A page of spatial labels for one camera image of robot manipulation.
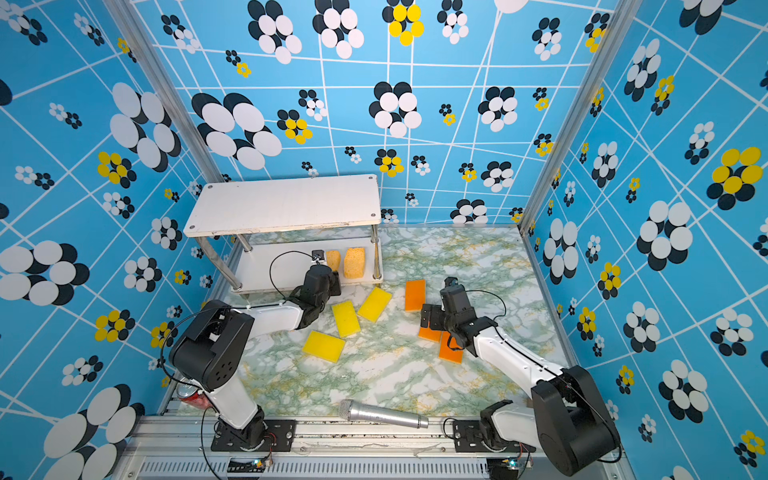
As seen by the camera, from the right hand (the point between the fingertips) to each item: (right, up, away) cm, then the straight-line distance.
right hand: (438, 311), depth 89 cm
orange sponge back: (-6, +4, +10) cm, 12 cm away
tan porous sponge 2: (-33, +16, +6) cm, 37 cm away
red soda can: (-62, -16, -19) cm, 67 cm away
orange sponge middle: (-2, -7, -1) cm, 7 cm away
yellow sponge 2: (-29, -3, +4) cm, 29 cm away
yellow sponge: (-34, -10, 0) cm, 36 cm away
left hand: (-33, +12, +7) cm, 36 cm away
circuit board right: (+11, -33, -20) cm, 40 cm away
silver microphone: (-23, -22, -15) cm, 35 cm away
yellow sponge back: (-20, +1, +9) cm, 22 cm away
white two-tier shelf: (-66, +25, +28) cm, 76 cm away
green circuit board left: (-50, -34, -17) cm, 63 cm away
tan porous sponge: (-26, +14, +7) cm, 31 cm away
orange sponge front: (+2, -12, -3) cm, 12 cm away
